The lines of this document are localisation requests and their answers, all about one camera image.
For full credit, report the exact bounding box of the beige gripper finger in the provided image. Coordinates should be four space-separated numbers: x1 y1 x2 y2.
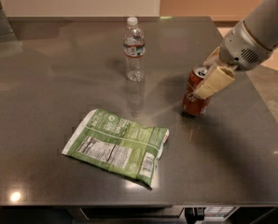
203 47 220 66
193 66 235 99

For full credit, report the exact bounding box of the red coke can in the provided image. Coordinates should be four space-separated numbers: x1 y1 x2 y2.
182 65 210 116

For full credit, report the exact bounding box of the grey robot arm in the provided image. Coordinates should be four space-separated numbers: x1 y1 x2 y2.
193 0 278 99

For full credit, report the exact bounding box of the green jalapeno chip bag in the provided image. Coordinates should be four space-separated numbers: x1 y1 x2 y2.
62 109 169 188

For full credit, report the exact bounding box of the clear plastic water bottle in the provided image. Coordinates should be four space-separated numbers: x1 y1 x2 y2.
123 17 146 81

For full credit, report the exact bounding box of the drawer under table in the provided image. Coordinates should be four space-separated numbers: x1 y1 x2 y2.
82 206 183 218

